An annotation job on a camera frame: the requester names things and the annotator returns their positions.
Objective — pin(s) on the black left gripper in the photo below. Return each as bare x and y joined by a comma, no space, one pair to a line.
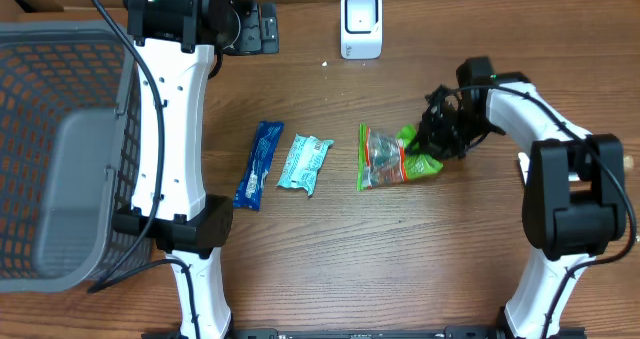
262,36

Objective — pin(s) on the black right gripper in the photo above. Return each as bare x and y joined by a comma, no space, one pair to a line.
431,141

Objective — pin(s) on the green clear snack bag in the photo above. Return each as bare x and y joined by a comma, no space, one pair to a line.
383,161

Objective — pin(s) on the white conditioner tube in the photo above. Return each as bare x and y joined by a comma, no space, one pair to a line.
523,162

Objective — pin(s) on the teal white snack packet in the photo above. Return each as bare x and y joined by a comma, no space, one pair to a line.
303,163

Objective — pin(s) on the blue snack bar wrapper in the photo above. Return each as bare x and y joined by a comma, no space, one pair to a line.
250,189

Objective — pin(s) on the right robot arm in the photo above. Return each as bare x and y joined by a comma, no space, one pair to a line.
575,213

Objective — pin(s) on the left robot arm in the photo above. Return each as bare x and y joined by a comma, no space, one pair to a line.
178,47

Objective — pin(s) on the white barcode scanner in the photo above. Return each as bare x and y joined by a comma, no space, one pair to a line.
361,29

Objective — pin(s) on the grey plastic mesh basket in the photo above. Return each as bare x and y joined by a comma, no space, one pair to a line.
70,131

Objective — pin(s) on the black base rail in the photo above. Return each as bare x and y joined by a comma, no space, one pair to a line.
450,332

